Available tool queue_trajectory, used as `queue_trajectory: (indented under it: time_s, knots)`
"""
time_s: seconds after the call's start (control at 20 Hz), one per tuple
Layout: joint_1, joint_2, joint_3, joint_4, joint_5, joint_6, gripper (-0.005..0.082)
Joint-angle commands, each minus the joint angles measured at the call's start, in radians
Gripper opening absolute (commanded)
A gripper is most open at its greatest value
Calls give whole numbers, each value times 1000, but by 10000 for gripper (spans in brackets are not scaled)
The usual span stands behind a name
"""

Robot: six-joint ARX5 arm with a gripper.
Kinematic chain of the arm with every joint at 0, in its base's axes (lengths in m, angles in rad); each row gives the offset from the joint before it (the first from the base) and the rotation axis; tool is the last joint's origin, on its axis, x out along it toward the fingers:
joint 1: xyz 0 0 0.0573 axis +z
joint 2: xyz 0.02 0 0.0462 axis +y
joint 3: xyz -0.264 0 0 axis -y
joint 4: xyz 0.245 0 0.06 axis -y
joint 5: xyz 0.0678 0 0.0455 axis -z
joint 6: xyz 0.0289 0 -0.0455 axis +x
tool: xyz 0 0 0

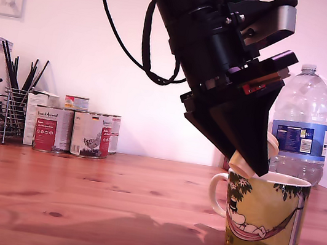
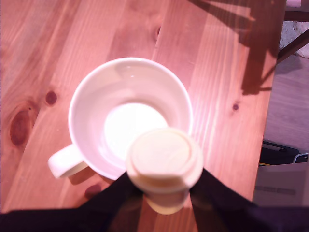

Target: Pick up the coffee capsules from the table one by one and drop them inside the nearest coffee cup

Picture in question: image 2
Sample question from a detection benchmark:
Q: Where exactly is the cream coffee capsule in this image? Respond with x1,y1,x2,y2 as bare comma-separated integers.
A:
126,128,204,215

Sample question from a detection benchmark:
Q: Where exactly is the grey box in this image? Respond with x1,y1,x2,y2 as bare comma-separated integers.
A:
252,162,309,206

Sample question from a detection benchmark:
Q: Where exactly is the white ceramic mug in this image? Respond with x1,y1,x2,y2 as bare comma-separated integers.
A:
47,57,194,181

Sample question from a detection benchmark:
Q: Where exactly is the dark wooden chair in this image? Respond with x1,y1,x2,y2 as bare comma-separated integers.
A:
275,0,309,64

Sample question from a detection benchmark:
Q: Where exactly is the black cable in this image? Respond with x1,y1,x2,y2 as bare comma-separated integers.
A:
262,141,309,158

